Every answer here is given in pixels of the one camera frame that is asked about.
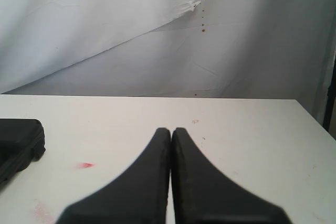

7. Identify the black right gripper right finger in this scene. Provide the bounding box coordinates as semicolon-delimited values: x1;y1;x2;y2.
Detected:
171;127;288;223

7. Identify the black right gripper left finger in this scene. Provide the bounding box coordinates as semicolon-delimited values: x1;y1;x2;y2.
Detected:
58;128;171;223

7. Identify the black plastic tool case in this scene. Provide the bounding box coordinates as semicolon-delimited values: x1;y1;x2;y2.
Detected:
1;119;46;187

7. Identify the black stand pole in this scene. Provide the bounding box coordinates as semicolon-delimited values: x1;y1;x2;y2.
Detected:
322;58;336;132

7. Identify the white backdrop cloth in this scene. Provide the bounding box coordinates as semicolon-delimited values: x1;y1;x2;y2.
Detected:
0;0;336;101

